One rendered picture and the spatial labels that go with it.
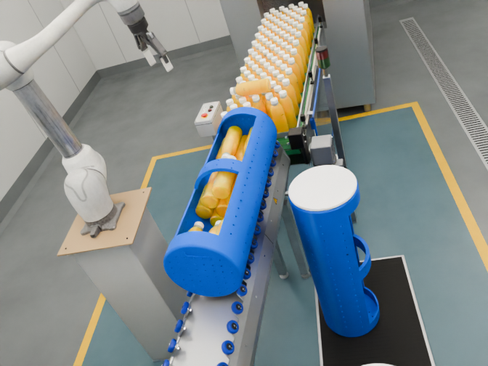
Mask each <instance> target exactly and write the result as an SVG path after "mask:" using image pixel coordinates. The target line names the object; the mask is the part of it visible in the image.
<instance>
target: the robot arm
mask: <svg viewBox="0 0 488 366"><path fill-rule="evenodd" d="M101 1H107V2H109V3H110V5H111V6H112V7H113V8H114V9H115V10H116V12H117V13H118V15H119V16H120V18H121V19H122V21H123V24H124V25H127V26H128V28H129V30H130V31H131V33H133V35H134V39H135V41H136V43H137V47H138V49H141V51H142V53H143V54H144V56H145V57H146V59H147V61H148V62H149V64H150V66H153V65H154V64H155V63H156V61H155V58H154V57H153V55H152V53H151V52H150V50H149V49H148V46H147V45H150V46H151V47H152V48H153V49H154V50H155V51H156V52H157V54H158V55H159V56H160V57H159V58H160V60H161V62H162V63H163V65H164V67H165V69H166V71H167V72H169V71H170V70H171V69H173V66H172V64H171V62H170V61H169V59H168V57H167V54H168V52H167V51H166V50H165V48H164V47H163V45H162V44H161V43H160V42H159V40H158V39H157V38H156V37H155V35H154V33H153V32H152V31H151V32H149V31H148V30H147V27H148V22H147V20H146V19H145V16H144V15H145V12H144V11H143V9H142V7H141V5H140V4H139V2H138V0H75V1H74V2H73V3H72V4H71V5H70V6H69V7H68V8H67V9H66V10H64V11H63V12H62V13H61V14H60V15H59V16H58V17H57V18H55V19H54V20H53V21H52V22H51V23H50V24H49V25H48V26H46V27H45V29H43V30H42V31H41V32H40V33H38V34H37V35H35V36H34V37H33V38H30V39H29V40H27V41H24V42H22V43H21V44H18V45H16V44H15V43H12V42H11V41H0V91H1V90H2V89H4V88H6V89H8V90H10V91H12V92H13V93H14V94H15V96H16V97H17V98H18V99H19V100H20V102H21V103H22V104H23V106H24V107H25V109H26V110H27V111H28V112H29V113H30V115H31V116H32V117H33V119H34V120H35V121H36V123H37V124H38V125H39V126H40V127H41V129H42V130H43V131H44V133H45V134H46V135H47V136H48V138H49V139H50V140H51V141H52V143H53V144H54V146H55V147H56V148H57V149H58V150H59V151H60V153H61V154H62V164H63V166H64V167H65V170H66V171H67V173H68V175H67V177H66V178H65V182H64V188H65V194H66V196H67V198H68V200H69V201H70V203H71V205H72V206H73V207H74V209H75V210H76V211H77V213H78V214H79V215H80V216H81V218H82V219H83V220H84V222H85V225H84V227H83V229H82V230H81V231H80V233H81V235H87V234H90V236H91V237H92V238H96V237H97V236H98V234H99V233H100V232H103V231H108V230H110V231H113V230H115V229H116V228H117V223H118V220H119V217H120V215H121V212H122V210H123V208H124V207H125V205H126V204H125V203H124V202H119V203H116V204H114V203H113V201H112V200H111V198H110V196H109V192H108V189H107V185H106V180H107V169H106V165H105V161H104V159H103V157H102V156H101V155H100V154H99V153H98V152H96V151H94V150H93V149H92V148H91V147H90V146H89V145H85V144H81V143H80V142H79V140H78V139H77V137H76V136H75V134H74V133H73V132H72V131H71V129H70V128H69V126H68V125H67V124H66V122H65V121H64V120H63V118H62V117H61V115H60V114H59V113H58V112H57V110H56V109H55V107H54V106H53V104H52V103H51V102H50V101H49V99H48V98H47V96H46V95H45V93H43V91H42V90H41V88H40V87H39V85H38V84H37V83H36V82H35V80H34V79H33V78H34V74H33V70H32V68H31V66H32V65H33V64H34V63H35V62H36V61H37V60H38V59H39V58H40V57H41V56H42V55H43V54H44V53H45V52H47V51H48V50H49V49H50V48H51V47H52V46H54V45H55V44H56V43H57V42H58V41H59V40H60V39H61V38H62V37H63V36H64V35H65V34H66V33H67V32H68V30H69V29H70V28H71V27H72V26H73V25H74V24H75V23H76V22H77V21H78V20H79V19H80V18H81V17H82V16H83V15H84V13H85V12H87V11H88V10H89V9H90V8H91V7H93V6H94V5H95V4H97V3H99V2H101Z"/></svg>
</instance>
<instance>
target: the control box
mask: <svg viewBox="0 0 488 366"><path fill-rule="evenodd" d="M210 105H213V107H212V108H211V109H212V111H210V112H208V109H209V108H210V107H209V106H210ZM205 107H206V109H205ZM203 111H204V112H203ZM222 112H223V110H222V107H221V104H220V101H218V102H209V103H204V104H203V106H202V108H201V109H200V112H199V113H198V116H197V118H196V120H195V126H196V128H197V130H198V133H199V135H200V137H209V136H214V135H217V131H218V128H219V125H220V123H221V120H222V118H221V113H222ZM203 113H207V114H208V115H207V116H206V117H201V115H202V114H203Z"/></svg>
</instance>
